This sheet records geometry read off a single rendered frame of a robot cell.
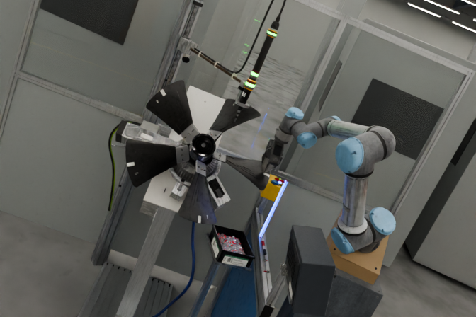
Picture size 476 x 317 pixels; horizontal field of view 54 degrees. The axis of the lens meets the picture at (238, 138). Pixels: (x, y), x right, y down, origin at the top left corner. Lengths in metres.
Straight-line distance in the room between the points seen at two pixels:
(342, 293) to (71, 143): 1.89
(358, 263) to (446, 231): 3.54
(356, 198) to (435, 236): 3.87
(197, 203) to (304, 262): 0.75
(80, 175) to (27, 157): 0.35
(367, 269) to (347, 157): 0.66
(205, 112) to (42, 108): 1.09
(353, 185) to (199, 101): 1.12
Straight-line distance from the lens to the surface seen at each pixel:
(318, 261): 1.54
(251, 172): 2.20
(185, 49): 2.58
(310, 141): 2.00
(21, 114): 3.18
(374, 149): 1.69
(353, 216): 1.86
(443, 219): 5.58
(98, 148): 3.07
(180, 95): 2.25
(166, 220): 2.48
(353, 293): 2.16
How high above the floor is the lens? 1.87
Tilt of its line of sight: 15 degrees down
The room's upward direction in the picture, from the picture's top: 23 degrees clockwise
